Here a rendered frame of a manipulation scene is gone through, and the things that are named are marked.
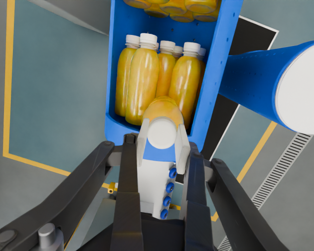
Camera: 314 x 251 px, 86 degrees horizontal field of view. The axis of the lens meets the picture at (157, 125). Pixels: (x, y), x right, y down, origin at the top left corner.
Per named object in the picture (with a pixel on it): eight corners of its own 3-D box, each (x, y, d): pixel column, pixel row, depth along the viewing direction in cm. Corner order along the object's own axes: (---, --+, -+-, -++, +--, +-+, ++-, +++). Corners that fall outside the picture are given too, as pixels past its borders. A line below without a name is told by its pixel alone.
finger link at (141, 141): (140, 168, 16) (133, 167, 16) (146, 138, 23) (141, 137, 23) (144, 140, 15) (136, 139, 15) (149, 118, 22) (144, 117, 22)
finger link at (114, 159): (131, 171, 15) (97, 166, 15) (138, 145, 19) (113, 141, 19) (133, 156, 14) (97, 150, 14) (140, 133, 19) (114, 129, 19)
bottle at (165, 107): (172, 91, 40) (179, 99, 22) (181, 118, 42) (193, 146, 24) (145, 100, 41) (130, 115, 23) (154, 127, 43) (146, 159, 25)
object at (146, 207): (132, 203, 80) (125, 234, 66) (133, 197, 79) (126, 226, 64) (153, 206, 80) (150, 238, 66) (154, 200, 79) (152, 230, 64)
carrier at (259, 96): (239, 94, 137) (246, 56, 127) (352, 136, 54) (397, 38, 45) (204, 92, 137) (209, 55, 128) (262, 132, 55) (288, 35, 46)
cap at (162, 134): (171, 113, 23) (171, 116, 21) (179, 139, 24) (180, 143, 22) (144, 121, 24) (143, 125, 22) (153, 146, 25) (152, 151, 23)
